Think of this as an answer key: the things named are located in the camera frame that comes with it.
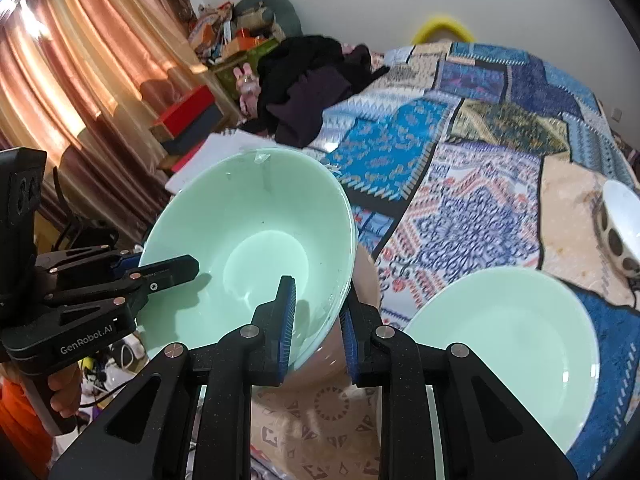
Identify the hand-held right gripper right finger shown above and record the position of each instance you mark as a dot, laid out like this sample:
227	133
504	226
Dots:
348	340

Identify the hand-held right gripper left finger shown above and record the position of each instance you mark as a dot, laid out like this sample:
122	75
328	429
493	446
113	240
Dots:
286	320

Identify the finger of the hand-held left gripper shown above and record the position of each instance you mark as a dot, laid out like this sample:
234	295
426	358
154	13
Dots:
165	272
125	262

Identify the green bowl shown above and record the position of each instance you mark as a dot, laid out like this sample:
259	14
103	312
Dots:
250	220

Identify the green plate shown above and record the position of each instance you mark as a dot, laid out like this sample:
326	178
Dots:
500	355

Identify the person's left forearm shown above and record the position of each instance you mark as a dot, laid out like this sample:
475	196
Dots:
20	425

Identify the person's left hand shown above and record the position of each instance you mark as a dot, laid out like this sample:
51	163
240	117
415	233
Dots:
65	390

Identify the beige patterned rug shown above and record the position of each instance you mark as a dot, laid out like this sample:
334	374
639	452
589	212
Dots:
310	425

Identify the floor clutter pile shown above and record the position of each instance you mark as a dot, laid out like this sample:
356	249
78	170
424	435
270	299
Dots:
115	360

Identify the white paper sheet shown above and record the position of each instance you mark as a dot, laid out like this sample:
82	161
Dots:
200	165

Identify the dark blue box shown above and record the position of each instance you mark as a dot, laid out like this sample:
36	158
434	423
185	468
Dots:
197	132

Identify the red box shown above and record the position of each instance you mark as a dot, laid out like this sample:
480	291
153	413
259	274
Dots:
185	110

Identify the brown striped curtain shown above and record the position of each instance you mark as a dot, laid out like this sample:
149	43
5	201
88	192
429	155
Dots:
90	60

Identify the pink bunny toy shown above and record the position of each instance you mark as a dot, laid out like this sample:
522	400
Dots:
247	85

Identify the patchwork printed blanket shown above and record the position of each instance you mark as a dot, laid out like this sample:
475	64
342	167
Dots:
475	170

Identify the pile of dark clothes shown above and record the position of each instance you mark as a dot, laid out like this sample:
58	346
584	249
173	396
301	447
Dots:
310	90

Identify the pile of colourful boxes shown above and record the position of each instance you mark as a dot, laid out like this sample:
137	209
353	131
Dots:
215	32

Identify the white patterned bowl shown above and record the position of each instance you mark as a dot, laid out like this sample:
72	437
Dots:
620	230

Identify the yellow round object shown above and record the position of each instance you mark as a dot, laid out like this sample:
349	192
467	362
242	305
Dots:
440	24

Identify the white wall socket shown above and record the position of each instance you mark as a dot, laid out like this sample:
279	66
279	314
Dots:
617	114

